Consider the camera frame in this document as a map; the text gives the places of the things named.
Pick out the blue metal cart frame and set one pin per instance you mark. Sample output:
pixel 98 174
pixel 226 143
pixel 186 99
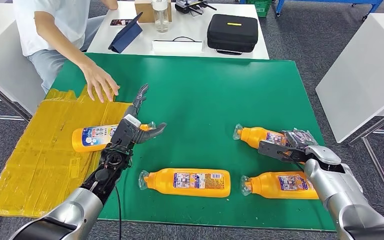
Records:
pixel 369 2

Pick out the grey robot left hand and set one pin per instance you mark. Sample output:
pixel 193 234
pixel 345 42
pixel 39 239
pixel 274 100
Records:
pixel 149 132

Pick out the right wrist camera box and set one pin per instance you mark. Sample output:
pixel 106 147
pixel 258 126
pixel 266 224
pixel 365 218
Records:
pixel 274 149

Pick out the black remote controller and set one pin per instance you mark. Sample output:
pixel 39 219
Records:
pixel 186 6

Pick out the black smartphone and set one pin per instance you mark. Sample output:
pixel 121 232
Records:
pixel 120 22

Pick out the orange detergent bottle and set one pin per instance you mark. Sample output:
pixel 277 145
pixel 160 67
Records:
pixel 185 183
pixel 278 185
pixel 255 136
pixel 92 137

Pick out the white side table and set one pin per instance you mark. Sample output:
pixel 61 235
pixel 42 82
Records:
pixel 0 66

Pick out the clear plastic water bottle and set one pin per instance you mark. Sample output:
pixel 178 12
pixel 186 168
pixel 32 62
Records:
pixel 161 20

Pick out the white table with metal legs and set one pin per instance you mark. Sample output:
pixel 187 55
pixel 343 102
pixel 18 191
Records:
pixel 361 76

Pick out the brown cardboard box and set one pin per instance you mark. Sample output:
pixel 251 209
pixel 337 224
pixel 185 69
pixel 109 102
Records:
pixel 144 11

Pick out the green table mat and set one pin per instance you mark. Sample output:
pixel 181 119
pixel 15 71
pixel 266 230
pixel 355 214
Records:
pixel 195 109

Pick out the flat white box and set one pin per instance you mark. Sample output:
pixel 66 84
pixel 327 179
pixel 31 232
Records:
pixel 177 48

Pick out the green plastic crate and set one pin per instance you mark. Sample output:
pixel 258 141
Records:
pixel 260 6

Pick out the person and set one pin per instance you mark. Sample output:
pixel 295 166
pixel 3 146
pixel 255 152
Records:
pixel 56 23

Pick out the white desk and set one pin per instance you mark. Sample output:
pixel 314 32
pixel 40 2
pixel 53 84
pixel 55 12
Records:
pixel 192 26

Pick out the black zip carry case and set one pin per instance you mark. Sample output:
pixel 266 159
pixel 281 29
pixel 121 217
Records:
pixel 232 34

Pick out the yellow taped cardboard sheet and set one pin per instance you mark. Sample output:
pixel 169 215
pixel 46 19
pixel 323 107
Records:
pixel 29 165

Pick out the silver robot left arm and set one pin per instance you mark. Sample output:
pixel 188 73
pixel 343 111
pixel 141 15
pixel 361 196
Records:
pixel 79 208

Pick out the person's right hand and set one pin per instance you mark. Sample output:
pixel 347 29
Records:
pixel 99 81

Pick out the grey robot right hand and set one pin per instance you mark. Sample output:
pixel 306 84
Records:
pixel 298 137

